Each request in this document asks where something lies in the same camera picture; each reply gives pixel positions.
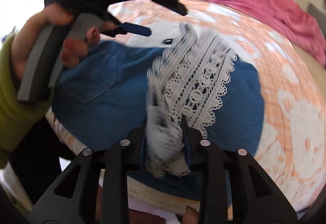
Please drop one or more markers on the blue denim pants lace trim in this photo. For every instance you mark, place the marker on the blue denim pants lace trim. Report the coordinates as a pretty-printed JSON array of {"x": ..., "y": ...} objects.
[{"x": 199, "y": 77}]

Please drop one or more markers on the person's left hand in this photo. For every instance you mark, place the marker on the person's left hand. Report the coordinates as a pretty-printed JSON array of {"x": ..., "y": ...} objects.
[{"x": 73, "y": 50}]

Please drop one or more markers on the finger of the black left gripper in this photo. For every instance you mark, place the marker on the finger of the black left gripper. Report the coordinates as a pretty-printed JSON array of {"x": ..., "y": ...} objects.
[{"x": 124, "y": 28}]

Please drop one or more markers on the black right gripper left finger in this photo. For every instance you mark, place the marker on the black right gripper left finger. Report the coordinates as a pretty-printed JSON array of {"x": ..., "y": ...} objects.
[{"x": 93, "y": 187}]

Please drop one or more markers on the orange bear pattern blanket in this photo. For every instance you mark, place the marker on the orange bear pattern blanket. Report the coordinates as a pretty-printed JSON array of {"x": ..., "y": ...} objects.
[{"x": 292, "y": 144}]

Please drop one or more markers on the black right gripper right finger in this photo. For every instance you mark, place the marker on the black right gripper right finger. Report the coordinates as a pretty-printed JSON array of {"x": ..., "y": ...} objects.
[{"x": 234, "y": 187}]

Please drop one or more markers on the person's right hand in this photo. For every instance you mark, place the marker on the person's right hand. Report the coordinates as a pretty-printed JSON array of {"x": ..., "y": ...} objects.
[{"x": 190, "y": 216}]

